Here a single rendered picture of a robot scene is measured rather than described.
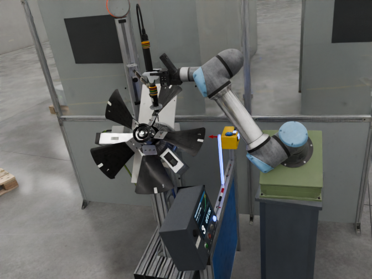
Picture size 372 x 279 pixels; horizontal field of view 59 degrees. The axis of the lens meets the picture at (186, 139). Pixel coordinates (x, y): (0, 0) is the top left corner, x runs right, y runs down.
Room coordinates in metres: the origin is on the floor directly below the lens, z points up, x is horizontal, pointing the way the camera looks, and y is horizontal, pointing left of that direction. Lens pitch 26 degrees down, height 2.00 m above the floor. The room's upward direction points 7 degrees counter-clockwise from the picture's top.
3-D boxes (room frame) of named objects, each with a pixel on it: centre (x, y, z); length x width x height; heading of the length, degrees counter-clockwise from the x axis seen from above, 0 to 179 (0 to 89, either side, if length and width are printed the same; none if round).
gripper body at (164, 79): (1.72, 0.04, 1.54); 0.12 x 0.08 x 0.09; 71
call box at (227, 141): (1.92, -0.29, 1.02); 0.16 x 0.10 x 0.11; 161
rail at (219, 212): (1.54, -0.17, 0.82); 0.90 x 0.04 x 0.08; 161
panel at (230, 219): (1.54, -0.17, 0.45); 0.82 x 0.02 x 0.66; 161
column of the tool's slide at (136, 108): (2.45, 0.34, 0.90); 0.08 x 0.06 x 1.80; 106
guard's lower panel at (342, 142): (2.43, -0.09, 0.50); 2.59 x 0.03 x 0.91; 71
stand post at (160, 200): (1.90, 0.24, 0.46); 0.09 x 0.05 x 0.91; 71
